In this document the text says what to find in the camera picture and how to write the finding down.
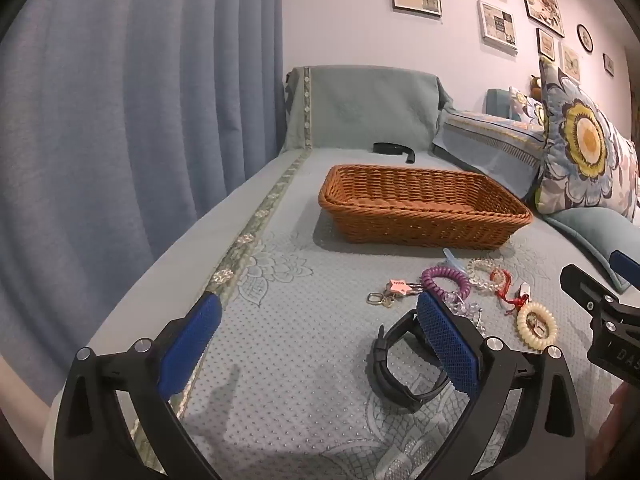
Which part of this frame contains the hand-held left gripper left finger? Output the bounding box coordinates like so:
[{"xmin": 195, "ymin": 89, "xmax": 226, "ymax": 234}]
[{"xmin": 52, "ymin": 291, "xmax": 223, "ymax": 480}]

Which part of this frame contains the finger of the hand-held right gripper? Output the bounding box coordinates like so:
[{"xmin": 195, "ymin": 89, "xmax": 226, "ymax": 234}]
[
  {"xmin": 609, "ymin": 249, "xmax": 640, "ymax": 291},
  {"xmin": 560, "ymin": 264, "xmax": 621, "ymax": 312}
]

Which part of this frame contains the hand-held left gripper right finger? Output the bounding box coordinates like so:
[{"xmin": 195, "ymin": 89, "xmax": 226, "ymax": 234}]
[{"xmin": 416, "ymin": 291, "xmax": 601, "ymax": 480}]

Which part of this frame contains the clear crystal bracelet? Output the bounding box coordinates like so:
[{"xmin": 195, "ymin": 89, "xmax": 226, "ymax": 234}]
[{"xmin": 442, "ymin": 292, "xmax": 489, "ymax": 333}]

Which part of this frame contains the black wrist watch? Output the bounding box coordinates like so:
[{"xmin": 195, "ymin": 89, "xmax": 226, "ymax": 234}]
[{"xmin": 370, "ymin": 308, "xmax": 451, "ymax": 413}]

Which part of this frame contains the purple spiral hair tie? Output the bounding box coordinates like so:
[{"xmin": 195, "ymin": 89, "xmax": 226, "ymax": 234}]
[{"xmin": 421, "ymin": 266, "xmax": 471, "ymax": 304}]

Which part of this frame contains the cream spiral hair tie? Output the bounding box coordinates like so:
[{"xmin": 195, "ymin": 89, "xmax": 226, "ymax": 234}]
[{"xmin": 516, "ymin": 301, "xmax": 559, "ymax": 352}]

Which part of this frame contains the pink star keychain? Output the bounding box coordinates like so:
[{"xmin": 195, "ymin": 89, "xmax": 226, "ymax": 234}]
[{"xmin": 366, "ymin": 276, "xmax": 426, "ymax": 309}]

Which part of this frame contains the red string bracelet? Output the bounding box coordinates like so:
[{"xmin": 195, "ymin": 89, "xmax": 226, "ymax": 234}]
[{"xmin": 490, "ymin": 269, "xmax": 532, "ymax": 314}]

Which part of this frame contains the clear bead bracelet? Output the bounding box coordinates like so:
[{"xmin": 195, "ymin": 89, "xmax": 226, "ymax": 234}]
[{"xmin": 466, "ymin": 258, "xmax": 503, "ymax": 292}]

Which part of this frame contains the light blue hair clip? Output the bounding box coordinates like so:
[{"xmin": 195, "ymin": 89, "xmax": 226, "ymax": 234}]
[{"xmin": 440, "ymin": 247, "xmax": 469, "ymax": 269}]

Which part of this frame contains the brown wicker basket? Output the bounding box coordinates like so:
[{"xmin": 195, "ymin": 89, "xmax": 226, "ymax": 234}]
[{"xmin": 318, "ymin": 164, "xmax": 534, "ymax": 251}]

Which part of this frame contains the person's right hand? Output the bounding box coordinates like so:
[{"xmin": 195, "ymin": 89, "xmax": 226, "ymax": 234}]
[{"xmin": 597, "ymin": 380, "xmax": 640, "ymax": 478}]

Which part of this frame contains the teal piped cushion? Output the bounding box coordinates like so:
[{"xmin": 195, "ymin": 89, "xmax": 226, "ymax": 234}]
[{"xmin": 542, "ymin": 207, "xmax": 640, "ymax": 294}]

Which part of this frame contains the teal quilted sofa cover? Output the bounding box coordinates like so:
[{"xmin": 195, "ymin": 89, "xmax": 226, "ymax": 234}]
[{"xmin": 45, "ymin": 147, "xmax": 640, "ymax": 480}]

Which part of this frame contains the large floral cushion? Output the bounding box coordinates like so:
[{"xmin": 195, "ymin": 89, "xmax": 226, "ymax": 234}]
[{"xmin": 532, "ymin": 56, "xmax": 640, "ymax": 224}]

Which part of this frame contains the striped blue pillow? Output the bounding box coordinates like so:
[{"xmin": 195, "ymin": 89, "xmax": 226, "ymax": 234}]
[{"xmin": 432, "ymin": 109, "xmax": 547, "ymax": 202}]

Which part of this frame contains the small floral cushion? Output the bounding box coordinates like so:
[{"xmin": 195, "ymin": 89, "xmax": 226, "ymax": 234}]
[{"xmin": 509, "ymin": 86, "xmax": 547, "ymax": 127}]

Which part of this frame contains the plain teal cushion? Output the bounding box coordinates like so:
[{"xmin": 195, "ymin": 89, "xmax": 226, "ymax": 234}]
[{"xmin": 486, "ymin": 88, "xmax": 521, "ymax": 121}]

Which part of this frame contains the blue curtain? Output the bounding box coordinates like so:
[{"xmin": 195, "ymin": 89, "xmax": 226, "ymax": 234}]
[{"xmin": 0, "ymin": 0, "xmax": 287, "ymax": 413}]

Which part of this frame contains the teal sofa armrest cover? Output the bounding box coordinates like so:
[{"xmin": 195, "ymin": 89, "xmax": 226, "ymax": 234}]
[{"xmin": 280, "ymin": 65, "xmax": 455, "ymax": 155}]

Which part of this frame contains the black strap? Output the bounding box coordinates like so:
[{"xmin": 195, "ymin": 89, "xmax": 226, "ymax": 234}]
[{"xmin": 372, "ymin": 141, "xmax": 417, "ymax": 164}]

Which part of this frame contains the light wooden picture frame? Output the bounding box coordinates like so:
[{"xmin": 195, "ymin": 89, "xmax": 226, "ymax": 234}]
[{"xmin": 559, "ymin": 42, "xmax": 582, "ymax": 84}]

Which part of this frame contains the small dark picture frame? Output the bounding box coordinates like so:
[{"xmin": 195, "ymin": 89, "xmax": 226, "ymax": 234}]
[{"xmin": 536, "ymin": 27, "xmax": 558, "ymax": 61}]

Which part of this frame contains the white picture frame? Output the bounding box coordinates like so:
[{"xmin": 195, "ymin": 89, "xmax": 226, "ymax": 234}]
[{"xmin": 477, "ymin": 0, "xmax": 519, "ymax": 54}]

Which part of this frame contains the black floral picture frame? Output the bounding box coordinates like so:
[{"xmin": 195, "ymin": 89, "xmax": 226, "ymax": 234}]
[{"xmin": 516, "ymin": 0, "xmax": 566, "ymax": 39}]

